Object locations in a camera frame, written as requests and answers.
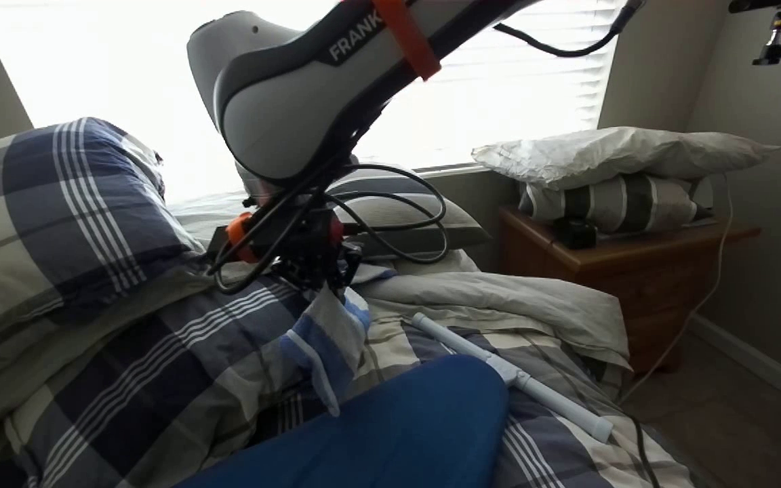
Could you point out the white crumpled pillow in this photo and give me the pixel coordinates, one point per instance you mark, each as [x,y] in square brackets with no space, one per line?
[595,155]

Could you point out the blue ironing board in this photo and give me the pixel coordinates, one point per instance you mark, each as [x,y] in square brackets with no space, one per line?
[436,425]

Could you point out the blue white striped towel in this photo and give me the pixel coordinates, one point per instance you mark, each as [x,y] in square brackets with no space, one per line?
[328,341]

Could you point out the blue plaid pillow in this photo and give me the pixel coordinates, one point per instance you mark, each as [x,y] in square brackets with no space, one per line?
[84,222]

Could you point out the wooden nightstand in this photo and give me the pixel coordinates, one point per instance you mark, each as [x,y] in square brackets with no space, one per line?
[661,279]

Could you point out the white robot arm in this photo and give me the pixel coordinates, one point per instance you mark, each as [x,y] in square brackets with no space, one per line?
[291,105]

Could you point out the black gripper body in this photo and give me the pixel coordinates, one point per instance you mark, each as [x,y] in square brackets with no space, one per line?
[291,237]

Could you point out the grey striped pillow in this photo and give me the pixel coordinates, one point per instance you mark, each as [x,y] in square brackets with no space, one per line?
[625,203]

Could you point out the blue plaid bed cover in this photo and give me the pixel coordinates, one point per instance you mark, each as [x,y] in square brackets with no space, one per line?
[142,402]

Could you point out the white bed sheet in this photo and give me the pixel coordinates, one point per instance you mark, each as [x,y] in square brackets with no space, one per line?
[585,318]

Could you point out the white ironing board leg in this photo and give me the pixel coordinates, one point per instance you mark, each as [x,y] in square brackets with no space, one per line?
[513,375]

